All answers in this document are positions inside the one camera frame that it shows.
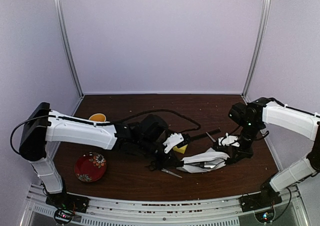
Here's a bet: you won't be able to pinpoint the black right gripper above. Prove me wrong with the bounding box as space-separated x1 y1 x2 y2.
232 121 263 163

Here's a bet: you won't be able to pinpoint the black handled scissors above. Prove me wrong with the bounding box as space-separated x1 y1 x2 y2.
147 161 183 179

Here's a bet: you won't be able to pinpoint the white drawstring pouch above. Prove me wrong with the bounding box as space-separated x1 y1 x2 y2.
176 148 230 174

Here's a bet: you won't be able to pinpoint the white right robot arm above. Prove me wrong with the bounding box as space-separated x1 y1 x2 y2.
219 97 320 207

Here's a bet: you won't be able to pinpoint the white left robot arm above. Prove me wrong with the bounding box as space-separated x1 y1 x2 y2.
18 102 180 208

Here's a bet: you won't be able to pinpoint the yellow sponge block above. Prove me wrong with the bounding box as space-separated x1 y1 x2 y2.
173 145 188 154

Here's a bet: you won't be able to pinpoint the floral mug yellow inside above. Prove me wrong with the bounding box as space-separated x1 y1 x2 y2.
89 113 107 122

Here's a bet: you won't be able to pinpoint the red floral plate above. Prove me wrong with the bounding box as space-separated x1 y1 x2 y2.
74 152 107 183

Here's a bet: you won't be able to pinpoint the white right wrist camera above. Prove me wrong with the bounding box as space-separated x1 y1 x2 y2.
218 133 240 147

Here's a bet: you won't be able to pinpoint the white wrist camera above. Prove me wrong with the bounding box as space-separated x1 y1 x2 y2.
218 133 240 147
163 133 189 154

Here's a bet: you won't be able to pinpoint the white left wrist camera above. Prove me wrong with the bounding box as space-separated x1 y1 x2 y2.
163 133 189 154

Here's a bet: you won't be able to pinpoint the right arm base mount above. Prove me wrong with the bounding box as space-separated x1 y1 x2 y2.
239 192 282 212

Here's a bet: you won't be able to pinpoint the aluminium front rail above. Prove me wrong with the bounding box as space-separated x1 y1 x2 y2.
20 185 310 226

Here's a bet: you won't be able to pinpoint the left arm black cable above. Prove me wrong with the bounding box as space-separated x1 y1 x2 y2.
9 108 202 159

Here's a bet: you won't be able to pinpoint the right aluminium frame post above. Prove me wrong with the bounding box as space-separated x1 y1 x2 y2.
241 0 272 102

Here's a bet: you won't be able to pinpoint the aluminium frame post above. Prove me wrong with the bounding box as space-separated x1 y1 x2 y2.
241 0 272 102
54 0 84 98

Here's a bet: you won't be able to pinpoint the left aluminium frame post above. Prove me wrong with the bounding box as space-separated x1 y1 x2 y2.
54 0 84 98

